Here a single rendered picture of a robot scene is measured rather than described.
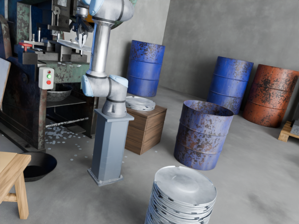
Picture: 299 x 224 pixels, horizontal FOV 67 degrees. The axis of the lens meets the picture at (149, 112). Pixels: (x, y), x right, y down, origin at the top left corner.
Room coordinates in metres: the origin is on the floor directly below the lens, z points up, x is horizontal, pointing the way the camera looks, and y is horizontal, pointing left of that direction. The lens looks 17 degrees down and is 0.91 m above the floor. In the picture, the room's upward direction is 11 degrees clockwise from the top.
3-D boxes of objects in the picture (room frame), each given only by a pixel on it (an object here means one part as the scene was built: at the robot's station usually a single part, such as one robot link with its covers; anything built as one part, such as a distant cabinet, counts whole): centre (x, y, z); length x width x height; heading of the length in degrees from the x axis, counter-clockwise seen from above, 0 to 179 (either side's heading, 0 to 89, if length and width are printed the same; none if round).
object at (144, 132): (1.95, 0.11, 0.18); 0.40 x 0.38 x 0.35; 64
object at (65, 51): (1.73, 0.70, 0.72); 0.25 x 0.14 x 0.14; 57
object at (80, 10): (1.65, 0.58, 1.01); 0.08 x 0.08 x 0.05
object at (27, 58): (1.44, 0.82, 0.62); 0.10 x 0.06 x 0.20; 147
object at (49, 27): (1.83, 0.85, 0.86); 0.20 x 0.16 x 0.05; 147
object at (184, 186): (0.92, -0.22, 0.32); 0.29 x 0.29 x 0.01
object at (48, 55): (1.83, 0.85, 0.68); 0.45 x 0.30 x 0.06; 147
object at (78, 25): (1.66, 0.58, 0.93); 0.09 x 0.08 x 0.12; 57
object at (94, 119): (2.13, 0.82, 0.45); 0.92 x 0.12 x 0.90; 57
